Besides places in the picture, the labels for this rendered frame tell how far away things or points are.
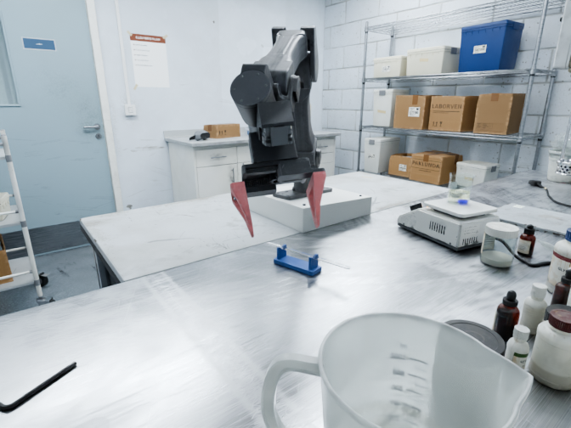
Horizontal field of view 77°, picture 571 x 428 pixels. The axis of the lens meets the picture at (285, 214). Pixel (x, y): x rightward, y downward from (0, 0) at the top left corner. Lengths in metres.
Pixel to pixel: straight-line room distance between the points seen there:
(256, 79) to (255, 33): 3.59
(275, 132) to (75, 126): 3.01
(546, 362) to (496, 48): 2.74
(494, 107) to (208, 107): 2.47
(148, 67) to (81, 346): 3.14
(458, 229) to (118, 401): 0.71
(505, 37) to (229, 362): 2.92
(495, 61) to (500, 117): 0.39
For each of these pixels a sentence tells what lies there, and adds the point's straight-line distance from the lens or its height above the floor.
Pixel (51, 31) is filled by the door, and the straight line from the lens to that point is 3.44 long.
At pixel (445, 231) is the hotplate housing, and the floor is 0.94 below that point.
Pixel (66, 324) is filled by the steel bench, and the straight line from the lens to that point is 0.66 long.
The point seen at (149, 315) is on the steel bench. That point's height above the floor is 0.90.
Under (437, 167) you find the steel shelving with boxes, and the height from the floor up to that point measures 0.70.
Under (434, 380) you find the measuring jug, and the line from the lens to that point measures 0.36.
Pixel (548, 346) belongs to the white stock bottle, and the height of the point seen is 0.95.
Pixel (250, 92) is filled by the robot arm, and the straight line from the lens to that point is 0.52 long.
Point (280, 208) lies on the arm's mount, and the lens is 0.98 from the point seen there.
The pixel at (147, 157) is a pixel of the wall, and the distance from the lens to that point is 3.58.
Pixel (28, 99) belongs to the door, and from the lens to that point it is 3.39.
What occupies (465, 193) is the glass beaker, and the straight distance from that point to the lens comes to 0.94.
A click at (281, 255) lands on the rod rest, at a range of 0.75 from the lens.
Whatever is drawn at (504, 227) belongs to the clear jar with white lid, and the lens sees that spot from 0.85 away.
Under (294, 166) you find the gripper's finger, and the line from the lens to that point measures 0.53.
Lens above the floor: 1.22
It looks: 17 degrees down
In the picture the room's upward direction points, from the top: straight up
